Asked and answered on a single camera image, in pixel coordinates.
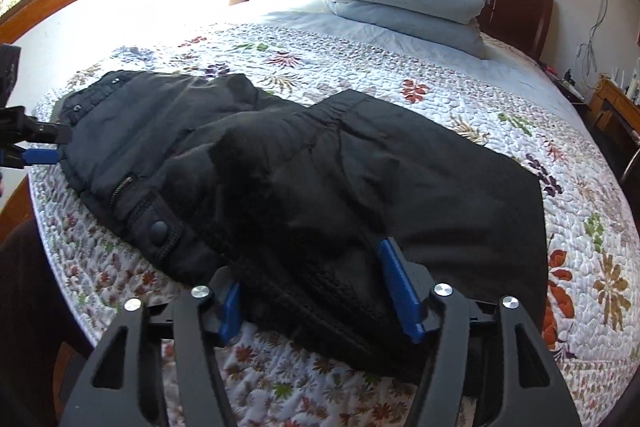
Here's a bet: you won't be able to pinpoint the floral quilted bedspread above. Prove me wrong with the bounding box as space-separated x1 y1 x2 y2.
28 3 639 426

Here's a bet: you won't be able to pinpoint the black cargo pants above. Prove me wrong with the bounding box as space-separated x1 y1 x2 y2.
58 70 548 382

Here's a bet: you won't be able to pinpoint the hanging white cable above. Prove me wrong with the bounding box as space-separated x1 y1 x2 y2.
574 0 624 80

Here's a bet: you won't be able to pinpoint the dark wooden headboard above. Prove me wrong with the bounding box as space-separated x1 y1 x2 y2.
470 0 553 58

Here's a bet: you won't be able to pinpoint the wooden desk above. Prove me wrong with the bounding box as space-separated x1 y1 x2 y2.
586 75 639 154

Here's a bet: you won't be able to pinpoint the light blue pillow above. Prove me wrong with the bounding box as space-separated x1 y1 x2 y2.
324 0 486 60

